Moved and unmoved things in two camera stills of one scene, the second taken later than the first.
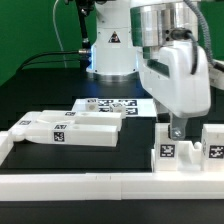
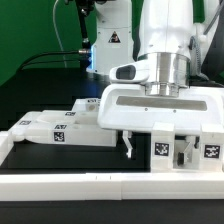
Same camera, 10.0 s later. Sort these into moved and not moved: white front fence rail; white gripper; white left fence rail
Moved: white gripper
Not moved: white front fence rail; white left fence rail
